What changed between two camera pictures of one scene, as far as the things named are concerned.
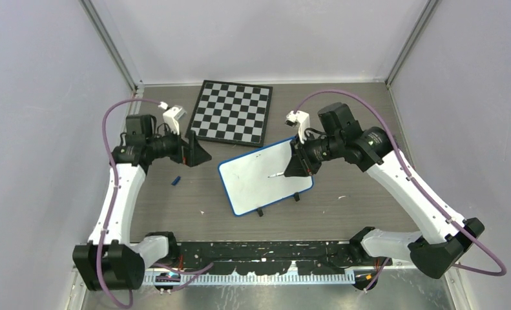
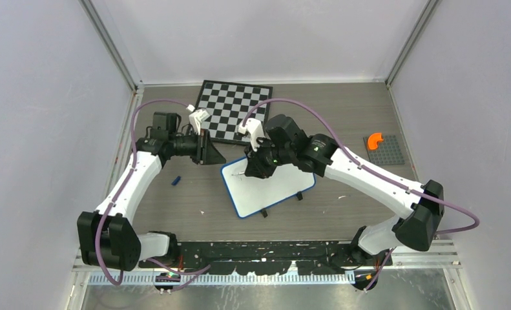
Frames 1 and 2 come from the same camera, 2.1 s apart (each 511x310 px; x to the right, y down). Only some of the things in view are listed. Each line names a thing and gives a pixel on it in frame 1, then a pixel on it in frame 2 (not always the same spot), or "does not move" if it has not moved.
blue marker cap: (176, 181) does not move
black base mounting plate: (274, 258) does not move
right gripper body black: (323, 148) → (268, 157)
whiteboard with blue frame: (256, 179) does not move
